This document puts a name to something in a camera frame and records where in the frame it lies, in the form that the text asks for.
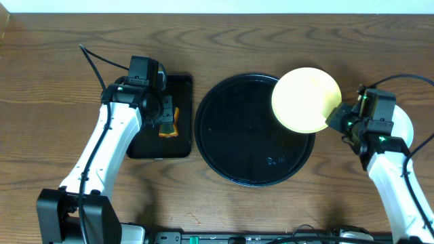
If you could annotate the black round tray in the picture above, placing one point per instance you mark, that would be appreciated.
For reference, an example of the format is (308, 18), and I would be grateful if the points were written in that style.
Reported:
(240, 138)

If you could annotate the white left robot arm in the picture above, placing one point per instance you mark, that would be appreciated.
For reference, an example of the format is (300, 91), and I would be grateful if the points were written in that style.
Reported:
(80, 210)

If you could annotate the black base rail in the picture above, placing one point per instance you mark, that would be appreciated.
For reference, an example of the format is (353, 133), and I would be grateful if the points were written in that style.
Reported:
(237, 238)

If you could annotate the yellow plate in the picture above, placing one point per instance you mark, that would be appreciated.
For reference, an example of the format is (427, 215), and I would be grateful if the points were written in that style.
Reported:
(303, 99)

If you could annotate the orange green scrub sponge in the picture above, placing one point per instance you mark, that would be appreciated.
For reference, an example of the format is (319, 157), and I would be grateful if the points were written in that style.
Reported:
(169, 130)

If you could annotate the mint green plate front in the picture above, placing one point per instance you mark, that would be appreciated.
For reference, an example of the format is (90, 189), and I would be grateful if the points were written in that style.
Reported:
(402, 126)

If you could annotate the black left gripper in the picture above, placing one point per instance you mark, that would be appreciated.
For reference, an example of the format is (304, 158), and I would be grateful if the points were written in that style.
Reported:
(168, 110)

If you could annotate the black rectangular tray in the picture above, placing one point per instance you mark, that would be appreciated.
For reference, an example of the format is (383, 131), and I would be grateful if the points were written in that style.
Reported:
(147, 144)

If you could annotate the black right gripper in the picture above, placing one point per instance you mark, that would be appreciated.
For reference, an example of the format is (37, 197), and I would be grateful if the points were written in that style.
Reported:
(338, 118)

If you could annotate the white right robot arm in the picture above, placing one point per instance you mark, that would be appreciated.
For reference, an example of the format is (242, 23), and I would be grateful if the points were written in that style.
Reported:
(380, 134)

